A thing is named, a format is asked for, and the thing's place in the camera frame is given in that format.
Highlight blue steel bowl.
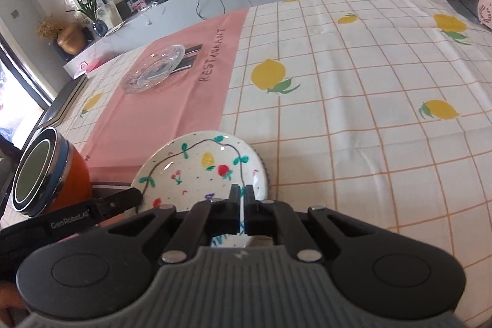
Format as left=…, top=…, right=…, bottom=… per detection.
left=11, top=126, right=73, bottom=218

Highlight person's left hand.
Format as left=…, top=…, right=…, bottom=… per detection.
left=0, top=282, right=27, bottom=310

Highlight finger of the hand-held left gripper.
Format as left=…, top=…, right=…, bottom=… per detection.
left=91, top=187, right=144, bottom=218

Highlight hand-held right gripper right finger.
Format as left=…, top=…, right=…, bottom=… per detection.
left=245, top=185, right=371, bottom=263

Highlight gold vase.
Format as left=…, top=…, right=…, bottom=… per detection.
left=57, top=22, right=86, bottom=55

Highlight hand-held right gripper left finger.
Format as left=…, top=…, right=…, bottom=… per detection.
left=109, top=184, right=243, bottom=264

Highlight dried yellow flowers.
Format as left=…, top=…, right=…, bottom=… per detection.
left=38, top=18, right=64, bottom=41

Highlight clear glass plate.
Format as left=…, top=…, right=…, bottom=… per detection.
left=121, top=44, right=186, bottom=95

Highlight black notebook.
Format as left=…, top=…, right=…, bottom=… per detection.
left=38, top=76, right=89, bottom=127

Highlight pink placemat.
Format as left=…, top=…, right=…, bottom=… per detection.
left=81, top=8, right=248, bottom=183

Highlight white painted fruit plate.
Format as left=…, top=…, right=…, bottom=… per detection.
left=131, top=130, right=269, bottom=249

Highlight orange bowl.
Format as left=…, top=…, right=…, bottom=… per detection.
left=48, top=141, right=93, bottom=215

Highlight black cable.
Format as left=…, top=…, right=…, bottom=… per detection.
left=196, top=0, right=227, bottom=20

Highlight dark blue glass vase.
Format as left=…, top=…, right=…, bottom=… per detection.
left=91, top=18, right=109, bottom=37

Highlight checked lemon print tablecloth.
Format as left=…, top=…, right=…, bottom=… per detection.
left=38, top=0, right=492, bottom=328

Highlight pink desk fan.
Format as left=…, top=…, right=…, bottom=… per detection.
left=477, top=0, right=492, bottom=30

